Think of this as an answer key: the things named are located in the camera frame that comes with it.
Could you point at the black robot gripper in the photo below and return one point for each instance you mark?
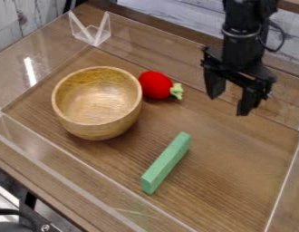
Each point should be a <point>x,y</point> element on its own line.
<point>236,62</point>

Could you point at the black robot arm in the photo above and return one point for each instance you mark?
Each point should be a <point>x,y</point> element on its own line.
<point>244,14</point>

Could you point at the red plush strawberry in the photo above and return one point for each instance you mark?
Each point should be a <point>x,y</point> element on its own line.
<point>159,87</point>

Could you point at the wooden bowl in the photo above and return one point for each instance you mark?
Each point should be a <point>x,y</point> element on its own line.
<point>97,102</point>

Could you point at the green rectangular block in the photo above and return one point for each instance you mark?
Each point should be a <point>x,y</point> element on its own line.
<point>164,164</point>

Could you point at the black table leg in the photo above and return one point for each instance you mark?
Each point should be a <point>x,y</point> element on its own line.
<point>31,199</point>

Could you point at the clear acrylic corner bracket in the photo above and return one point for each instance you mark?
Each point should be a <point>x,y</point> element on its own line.
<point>93,35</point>

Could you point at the clear acrylic tray wall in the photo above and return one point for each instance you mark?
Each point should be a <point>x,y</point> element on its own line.
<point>88,198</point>

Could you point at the black metal base plate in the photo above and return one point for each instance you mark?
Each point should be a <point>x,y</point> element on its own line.
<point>44,225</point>

